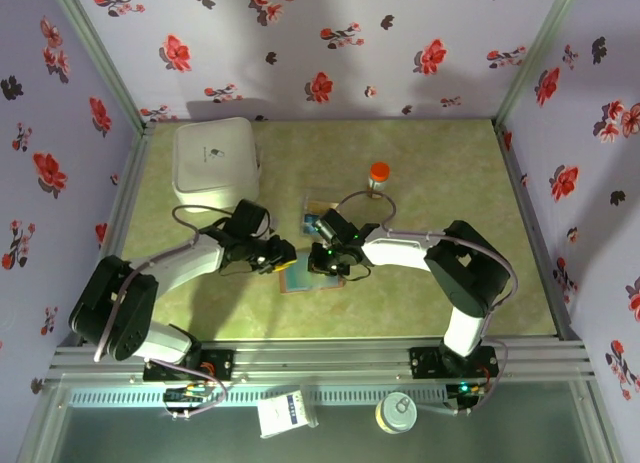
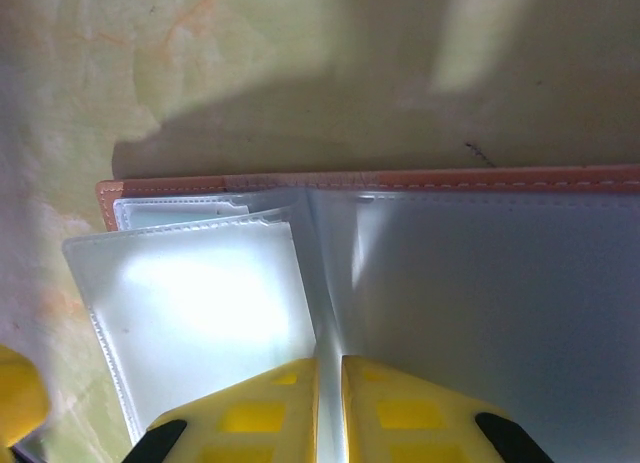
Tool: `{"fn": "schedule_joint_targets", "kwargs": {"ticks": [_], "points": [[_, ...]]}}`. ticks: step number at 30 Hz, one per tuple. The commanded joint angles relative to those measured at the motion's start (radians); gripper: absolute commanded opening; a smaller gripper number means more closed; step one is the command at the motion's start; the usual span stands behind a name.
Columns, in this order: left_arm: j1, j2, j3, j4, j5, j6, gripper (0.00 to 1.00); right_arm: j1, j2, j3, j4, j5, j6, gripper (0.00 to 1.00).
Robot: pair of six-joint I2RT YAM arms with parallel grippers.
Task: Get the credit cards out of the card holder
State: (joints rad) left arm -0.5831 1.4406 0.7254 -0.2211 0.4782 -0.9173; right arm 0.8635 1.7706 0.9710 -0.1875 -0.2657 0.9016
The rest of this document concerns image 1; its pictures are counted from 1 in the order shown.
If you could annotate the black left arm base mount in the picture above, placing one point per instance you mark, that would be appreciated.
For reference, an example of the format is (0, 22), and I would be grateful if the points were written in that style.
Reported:
(220, 363)

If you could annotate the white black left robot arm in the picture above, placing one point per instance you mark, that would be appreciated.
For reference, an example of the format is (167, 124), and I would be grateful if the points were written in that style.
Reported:
(190, 263)

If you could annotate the teal credit card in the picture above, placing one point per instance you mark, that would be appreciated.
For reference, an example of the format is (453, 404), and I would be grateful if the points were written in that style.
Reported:
(299, 278)

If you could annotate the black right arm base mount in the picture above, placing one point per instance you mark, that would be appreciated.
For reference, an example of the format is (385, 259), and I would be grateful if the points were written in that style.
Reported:
(425, 363)

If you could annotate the orange cap pill bottle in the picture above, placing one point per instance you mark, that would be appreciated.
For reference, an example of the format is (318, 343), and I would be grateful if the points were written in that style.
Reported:
(380, 173)

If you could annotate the aluminium frame post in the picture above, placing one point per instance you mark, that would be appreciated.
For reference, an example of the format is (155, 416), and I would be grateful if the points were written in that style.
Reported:
(533, 58)
(102, 58)

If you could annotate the white plastic storage box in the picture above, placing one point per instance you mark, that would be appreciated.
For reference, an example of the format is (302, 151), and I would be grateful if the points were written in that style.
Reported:
(215, 158)

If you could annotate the white blue paper box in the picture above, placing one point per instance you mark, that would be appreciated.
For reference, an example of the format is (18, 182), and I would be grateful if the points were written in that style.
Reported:
(282, 415)

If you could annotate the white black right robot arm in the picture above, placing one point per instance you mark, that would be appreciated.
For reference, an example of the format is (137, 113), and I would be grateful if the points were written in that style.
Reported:
(395, 253)

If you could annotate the long aluminium frame rail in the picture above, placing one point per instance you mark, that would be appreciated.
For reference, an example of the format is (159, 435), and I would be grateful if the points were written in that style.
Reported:
(325, 358)

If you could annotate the orange credit card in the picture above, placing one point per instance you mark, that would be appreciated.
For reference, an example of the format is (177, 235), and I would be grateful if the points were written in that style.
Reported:
(320, 204)

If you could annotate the clear plastic tray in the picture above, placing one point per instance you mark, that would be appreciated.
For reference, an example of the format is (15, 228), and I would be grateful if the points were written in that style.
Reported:
(306, 203)

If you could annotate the brown card holder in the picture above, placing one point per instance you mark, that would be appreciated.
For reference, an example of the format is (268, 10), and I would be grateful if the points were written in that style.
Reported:
(325, 282)

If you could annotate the tin can with pull tab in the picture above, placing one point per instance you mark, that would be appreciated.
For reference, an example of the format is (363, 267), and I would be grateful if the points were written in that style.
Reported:
(396, 412)

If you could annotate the aluminium side rail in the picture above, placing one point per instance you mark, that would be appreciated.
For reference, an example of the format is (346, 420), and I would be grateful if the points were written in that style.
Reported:
(131, 178)
(528, 208)

